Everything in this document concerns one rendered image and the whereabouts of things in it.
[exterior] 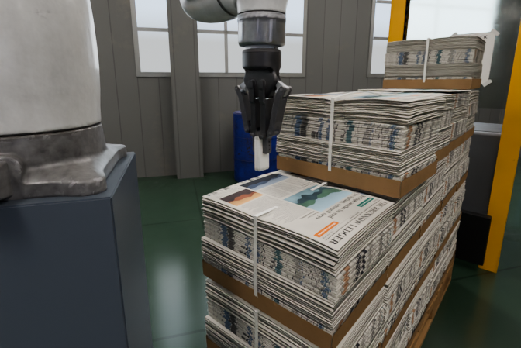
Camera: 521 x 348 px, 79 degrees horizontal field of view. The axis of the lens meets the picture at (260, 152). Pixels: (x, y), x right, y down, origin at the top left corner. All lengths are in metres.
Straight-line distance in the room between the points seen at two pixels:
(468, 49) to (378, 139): 0.93
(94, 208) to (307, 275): 0.43
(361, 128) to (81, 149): 0.62
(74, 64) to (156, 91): 3.40
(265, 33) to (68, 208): 0.41
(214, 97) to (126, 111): 0.98
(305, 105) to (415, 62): 0.89
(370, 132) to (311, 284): 0.38
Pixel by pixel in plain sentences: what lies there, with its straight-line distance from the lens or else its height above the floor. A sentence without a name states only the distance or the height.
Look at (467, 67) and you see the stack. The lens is 1.65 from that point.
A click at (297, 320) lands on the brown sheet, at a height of 0.64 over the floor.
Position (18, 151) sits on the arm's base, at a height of 1.04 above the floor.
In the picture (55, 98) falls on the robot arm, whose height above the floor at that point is 1.09.
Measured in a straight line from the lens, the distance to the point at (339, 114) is 0.84.
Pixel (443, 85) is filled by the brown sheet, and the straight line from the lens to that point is 1.65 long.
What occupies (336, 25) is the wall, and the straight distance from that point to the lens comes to 4.31.
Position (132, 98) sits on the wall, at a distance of 3.79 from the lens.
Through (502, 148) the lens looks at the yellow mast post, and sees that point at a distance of 2.18.
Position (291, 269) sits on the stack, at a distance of 0.66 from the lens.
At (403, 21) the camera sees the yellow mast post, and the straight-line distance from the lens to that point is 2.29.
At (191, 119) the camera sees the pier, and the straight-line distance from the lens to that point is 3.62.
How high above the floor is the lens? 1.10
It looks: 13 degrees down
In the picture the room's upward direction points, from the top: straight up
